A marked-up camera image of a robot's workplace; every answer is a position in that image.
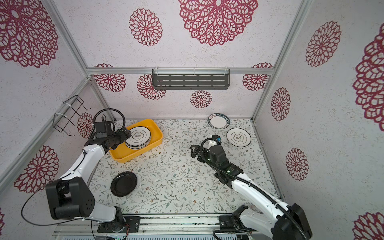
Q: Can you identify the small white clover-emblem plate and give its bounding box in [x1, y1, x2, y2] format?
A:
[227, 128, 252, 148]

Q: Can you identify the yellow plastic bin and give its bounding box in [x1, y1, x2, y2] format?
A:
[109, 119, 164, 163]

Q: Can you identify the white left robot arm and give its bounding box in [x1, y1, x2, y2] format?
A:
[46, 121, 132, 232]

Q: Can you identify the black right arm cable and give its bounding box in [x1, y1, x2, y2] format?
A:
[199, 137, 310, 240]

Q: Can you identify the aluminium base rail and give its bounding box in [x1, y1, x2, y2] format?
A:
[52, 213, 307, 240]

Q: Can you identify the small green-rim lettered plate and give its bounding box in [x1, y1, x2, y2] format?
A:
[207, 113, 231, 130]

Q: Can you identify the large white clover-emblem plate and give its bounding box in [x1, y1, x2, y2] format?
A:
[125, 127, 152, 150]

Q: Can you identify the black wire wall rack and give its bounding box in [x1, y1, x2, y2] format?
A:
[52, 95, 92, 137]

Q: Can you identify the grey slotted wall shelf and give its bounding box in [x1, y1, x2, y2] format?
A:
[152, 69, 231, 90]

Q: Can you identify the black plate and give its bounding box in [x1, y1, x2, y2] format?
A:
[110, 172, 138, 197]

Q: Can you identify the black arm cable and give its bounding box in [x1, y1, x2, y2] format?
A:
[199, 137, 310, 240]
[20, 108, 127, 227]

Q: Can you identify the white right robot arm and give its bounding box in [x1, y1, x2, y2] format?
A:
[191, 145, 313, 240]

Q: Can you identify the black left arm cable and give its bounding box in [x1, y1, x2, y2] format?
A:
[20, 108, 127, 227]

